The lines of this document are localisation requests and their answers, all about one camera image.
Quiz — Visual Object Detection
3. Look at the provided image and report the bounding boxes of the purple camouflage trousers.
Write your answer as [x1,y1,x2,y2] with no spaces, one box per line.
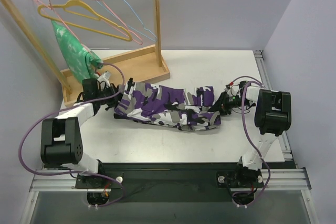
[114,78,221,132]

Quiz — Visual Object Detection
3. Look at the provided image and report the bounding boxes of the yellow plastic hanger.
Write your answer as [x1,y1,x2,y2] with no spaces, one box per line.
[37,0,131,42]

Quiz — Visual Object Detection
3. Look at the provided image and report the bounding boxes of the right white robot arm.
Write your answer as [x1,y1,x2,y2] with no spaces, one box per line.
[209,81,292,170]

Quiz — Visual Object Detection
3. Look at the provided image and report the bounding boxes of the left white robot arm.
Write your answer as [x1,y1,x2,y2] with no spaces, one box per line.
[40,79,121,188]

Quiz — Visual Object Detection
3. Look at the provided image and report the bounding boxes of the green patterned garment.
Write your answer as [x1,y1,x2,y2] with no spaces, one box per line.
[51,20,102,83]

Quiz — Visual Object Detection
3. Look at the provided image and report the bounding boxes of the wooden clothes rack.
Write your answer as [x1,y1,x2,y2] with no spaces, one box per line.
[1,0,170,107]

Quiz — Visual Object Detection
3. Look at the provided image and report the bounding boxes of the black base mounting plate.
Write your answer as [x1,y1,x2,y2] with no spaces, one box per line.
[75,163,264,203]

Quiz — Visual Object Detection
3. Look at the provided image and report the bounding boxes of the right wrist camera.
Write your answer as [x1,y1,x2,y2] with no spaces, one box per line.
[238,80,248,92]

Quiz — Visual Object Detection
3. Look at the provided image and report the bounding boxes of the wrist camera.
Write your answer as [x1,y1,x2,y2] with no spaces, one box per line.
[97,71,111,86]
[238,80,248,92]

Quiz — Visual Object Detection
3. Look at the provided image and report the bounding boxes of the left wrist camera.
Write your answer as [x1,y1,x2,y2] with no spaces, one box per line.
[97,71,111,86]

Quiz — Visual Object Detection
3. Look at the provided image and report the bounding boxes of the right pink wire hanger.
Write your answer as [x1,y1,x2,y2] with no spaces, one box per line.
[87,0,143,45]

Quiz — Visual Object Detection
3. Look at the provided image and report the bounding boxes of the pink wire hanger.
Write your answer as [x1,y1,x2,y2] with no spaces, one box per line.
[35,0,93,56]
[87,0,143,45]

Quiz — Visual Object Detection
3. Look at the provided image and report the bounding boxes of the left pink wire hanger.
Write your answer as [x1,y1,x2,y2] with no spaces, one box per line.
[35,0,93,56]

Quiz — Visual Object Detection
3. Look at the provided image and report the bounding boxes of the aluminium frame rail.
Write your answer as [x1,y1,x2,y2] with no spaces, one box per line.
[28,50,310,223]

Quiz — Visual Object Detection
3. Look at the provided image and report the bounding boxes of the blue wire hanger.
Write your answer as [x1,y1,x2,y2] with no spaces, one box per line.
[104,0,158,43]

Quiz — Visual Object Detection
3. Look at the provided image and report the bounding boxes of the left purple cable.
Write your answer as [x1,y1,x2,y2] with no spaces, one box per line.
[18,61,125,206]

